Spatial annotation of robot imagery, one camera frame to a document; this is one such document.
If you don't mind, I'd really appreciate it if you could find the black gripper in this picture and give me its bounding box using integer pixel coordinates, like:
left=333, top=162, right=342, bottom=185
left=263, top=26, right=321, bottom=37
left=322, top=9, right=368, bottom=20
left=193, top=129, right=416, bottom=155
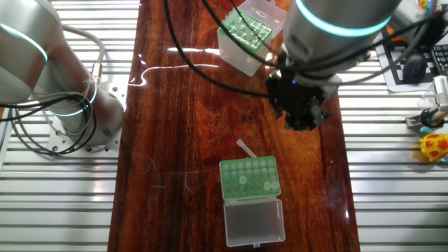
left=264, top=71, right=330, bottom=133

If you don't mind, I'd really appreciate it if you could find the green clear pipette tip box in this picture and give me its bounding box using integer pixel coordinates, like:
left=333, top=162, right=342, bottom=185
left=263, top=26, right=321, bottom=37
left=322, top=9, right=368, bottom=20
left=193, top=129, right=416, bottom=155
left=218, top=155, right=286, bottom=249
left=216, top=0, right=288, bottom=78

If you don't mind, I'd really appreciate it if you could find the glossy brown wooden board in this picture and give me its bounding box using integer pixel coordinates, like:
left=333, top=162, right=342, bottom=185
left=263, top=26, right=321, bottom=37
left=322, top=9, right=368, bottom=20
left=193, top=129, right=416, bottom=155
left=106, top=0, right=361, bottom=252

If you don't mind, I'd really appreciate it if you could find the black computer mouse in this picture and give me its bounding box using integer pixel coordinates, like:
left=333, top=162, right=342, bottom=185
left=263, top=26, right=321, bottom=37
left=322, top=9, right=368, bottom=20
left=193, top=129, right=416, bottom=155
left=402, top=50, right=428, bottom=85

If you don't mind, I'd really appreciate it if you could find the yellow orange turtle toy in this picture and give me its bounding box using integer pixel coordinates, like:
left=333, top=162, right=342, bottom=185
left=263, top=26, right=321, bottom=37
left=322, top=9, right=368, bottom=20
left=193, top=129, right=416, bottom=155
left=418, top=125, right=448, bottom=163

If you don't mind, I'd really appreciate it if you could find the black keyboard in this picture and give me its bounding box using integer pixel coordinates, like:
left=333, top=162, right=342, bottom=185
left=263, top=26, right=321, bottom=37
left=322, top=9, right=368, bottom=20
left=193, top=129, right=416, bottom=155
left=430, top=43, right=448, bottom=76

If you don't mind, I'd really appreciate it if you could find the small colourful plastic toy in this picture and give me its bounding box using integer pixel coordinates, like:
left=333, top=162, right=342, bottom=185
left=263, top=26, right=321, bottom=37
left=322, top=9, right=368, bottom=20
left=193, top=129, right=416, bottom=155
left=416, top=0, right=438, bottom=11

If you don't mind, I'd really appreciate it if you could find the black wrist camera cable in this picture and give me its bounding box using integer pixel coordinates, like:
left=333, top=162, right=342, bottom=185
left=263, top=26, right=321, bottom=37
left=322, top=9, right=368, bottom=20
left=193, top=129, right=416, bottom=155
left=199, top=0, right=438, bottom=73

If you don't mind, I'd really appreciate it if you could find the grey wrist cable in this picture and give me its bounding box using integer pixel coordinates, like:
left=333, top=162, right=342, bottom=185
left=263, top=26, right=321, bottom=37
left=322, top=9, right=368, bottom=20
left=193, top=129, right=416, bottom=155
left=293, top=0, right=439, bottom=88

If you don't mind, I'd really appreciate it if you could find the small silver metal bracket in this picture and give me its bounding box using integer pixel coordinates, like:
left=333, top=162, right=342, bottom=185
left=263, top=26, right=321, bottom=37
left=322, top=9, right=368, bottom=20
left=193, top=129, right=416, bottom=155
left=405, top=112, right=448, bottom=133

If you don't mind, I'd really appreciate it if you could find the black looped cable tie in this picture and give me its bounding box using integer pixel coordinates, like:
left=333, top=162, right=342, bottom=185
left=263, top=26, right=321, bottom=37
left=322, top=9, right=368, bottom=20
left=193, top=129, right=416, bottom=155
left=419, top=107, right=439, bottom=129

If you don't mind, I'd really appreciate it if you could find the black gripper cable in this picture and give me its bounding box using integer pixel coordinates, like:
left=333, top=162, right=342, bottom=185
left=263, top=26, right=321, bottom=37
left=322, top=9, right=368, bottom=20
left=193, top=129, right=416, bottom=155
left=163, top=0, right=273, bottom=99

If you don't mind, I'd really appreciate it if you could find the silver camera mount bracket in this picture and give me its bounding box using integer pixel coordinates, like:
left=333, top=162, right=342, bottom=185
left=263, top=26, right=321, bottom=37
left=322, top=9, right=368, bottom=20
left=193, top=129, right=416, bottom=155
left=386, top=5, right=423, bottom=38

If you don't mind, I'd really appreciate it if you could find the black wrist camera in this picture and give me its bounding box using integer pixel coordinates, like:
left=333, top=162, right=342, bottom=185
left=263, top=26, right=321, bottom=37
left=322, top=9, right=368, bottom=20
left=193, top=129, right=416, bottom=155
left=417, top=13, right=448, bottom=47

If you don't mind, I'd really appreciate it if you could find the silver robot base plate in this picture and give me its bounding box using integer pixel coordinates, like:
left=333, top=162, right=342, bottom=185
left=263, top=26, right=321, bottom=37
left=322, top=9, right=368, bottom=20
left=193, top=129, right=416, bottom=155
left=46, top=80, right=130, bottom=158

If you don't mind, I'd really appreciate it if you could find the grey cable with metal connector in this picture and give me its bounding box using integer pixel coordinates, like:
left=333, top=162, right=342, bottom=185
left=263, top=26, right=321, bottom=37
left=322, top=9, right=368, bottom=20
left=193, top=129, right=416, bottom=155
left=62, top=24, right=106, bottom=87

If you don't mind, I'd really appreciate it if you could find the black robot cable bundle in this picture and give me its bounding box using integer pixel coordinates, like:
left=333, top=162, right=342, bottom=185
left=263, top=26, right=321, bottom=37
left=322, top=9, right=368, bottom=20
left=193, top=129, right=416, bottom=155
left=0, top=94, right=98, bottom=157

